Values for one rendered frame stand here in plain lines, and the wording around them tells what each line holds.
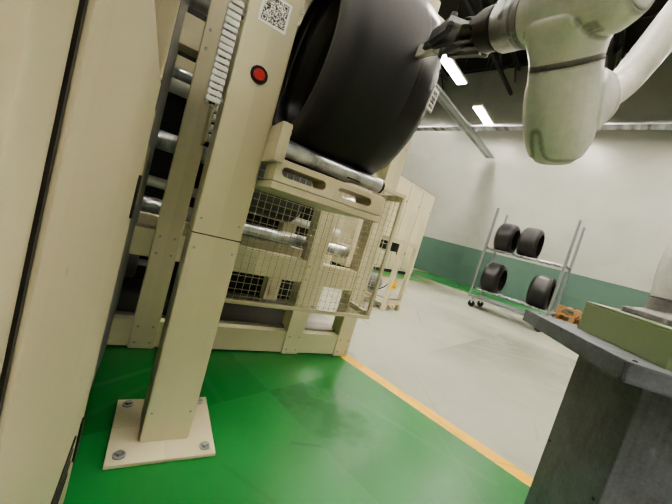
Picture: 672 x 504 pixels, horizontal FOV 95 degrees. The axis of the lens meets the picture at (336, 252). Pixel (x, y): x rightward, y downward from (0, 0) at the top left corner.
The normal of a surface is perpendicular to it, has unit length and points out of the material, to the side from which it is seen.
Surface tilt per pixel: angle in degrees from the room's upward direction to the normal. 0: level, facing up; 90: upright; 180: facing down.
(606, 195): 90
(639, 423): 90
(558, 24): 133
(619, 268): 90
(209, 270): 90
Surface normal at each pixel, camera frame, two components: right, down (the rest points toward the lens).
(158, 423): 0.47, 0.21
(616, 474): -0.22, 0.01
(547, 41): -0.85, 0.44
